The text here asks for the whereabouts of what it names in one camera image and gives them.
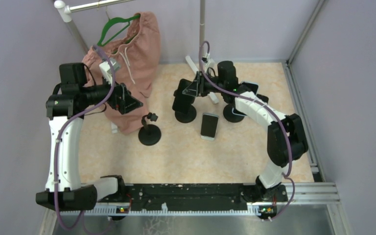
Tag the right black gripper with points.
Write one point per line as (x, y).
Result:
(199, 86)

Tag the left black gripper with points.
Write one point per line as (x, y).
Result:
(122, 98)

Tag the black phone stand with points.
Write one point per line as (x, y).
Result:
(231, 114)
(149, 134)
(186, 118)

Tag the black smartphone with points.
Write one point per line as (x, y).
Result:
(182, 103)

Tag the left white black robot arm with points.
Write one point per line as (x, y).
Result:
(66, 109)

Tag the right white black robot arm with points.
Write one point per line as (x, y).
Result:
(286, 138)

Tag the blue-cased smartphone on stand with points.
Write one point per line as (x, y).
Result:
(254, 88)

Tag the white-edged smartphone on table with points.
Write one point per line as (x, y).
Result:
(209, 126)

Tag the pink hanging garment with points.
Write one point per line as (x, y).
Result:
(138, 54)

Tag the green clothes hanger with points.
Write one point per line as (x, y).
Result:
(114, 27)

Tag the metal clothes rack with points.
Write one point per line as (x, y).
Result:
(201, 32)

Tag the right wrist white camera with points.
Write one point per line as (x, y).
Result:
(207, 61)

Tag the wrist white camera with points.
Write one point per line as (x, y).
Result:
(207, 61)
(108, 69)

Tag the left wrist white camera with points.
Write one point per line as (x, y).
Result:
(108, 69)

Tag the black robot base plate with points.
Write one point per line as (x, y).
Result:
(199, 199)

